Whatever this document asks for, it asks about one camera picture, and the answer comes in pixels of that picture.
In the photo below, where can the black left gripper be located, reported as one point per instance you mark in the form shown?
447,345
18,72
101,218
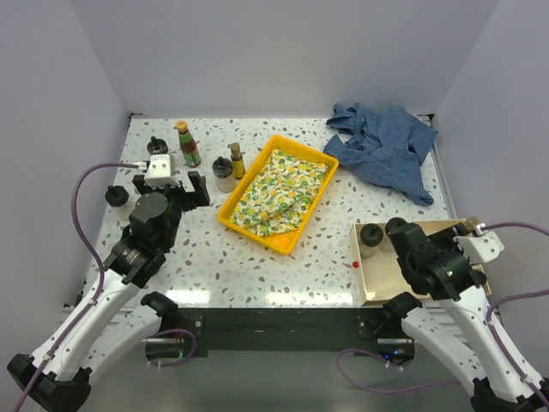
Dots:
199,197

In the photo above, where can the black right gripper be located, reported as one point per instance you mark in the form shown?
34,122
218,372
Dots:
448,237

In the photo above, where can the yellow label oil bottle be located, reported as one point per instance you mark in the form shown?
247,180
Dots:
467,226

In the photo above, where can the sesame seed shaker jar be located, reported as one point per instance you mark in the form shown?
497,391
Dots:
370,238

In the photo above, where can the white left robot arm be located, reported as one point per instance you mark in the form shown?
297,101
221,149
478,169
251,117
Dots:
58,374

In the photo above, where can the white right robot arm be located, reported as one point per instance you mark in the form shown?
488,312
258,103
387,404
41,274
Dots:
447,312

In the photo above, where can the red chili sauce bottle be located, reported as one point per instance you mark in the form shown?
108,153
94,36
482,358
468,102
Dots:
187,145

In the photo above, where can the white powder shaker jar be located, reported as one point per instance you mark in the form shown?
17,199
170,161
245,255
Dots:
157,146

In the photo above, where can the white salt shaker jar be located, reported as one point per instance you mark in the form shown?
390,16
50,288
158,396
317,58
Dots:
120,203

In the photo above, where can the black lid seasoning jar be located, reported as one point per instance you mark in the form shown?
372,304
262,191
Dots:
223,175

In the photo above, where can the cream divided organizer box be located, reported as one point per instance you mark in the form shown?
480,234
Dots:
379,277

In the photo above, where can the yellow label sauce bottle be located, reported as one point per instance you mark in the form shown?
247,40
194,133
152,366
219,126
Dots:
237,160

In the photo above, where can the lemon print cloth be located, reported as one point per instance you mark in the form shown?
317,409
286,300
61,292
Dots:
278,198

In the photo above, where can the blue checkered shirt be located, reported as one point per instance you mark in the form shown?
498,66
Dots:
386,148

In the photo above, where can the yellow plastic tray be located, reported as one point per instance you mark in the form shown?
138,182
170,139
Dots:
285,242

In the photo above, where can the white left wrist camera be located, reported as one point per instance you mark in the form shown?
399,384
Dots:
161,171

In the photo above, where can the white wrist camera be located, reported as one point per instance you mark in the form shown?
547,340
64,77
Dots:
480,247
161,171

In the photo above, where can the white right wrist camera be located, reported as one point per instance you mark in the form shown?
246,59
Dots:
480,247

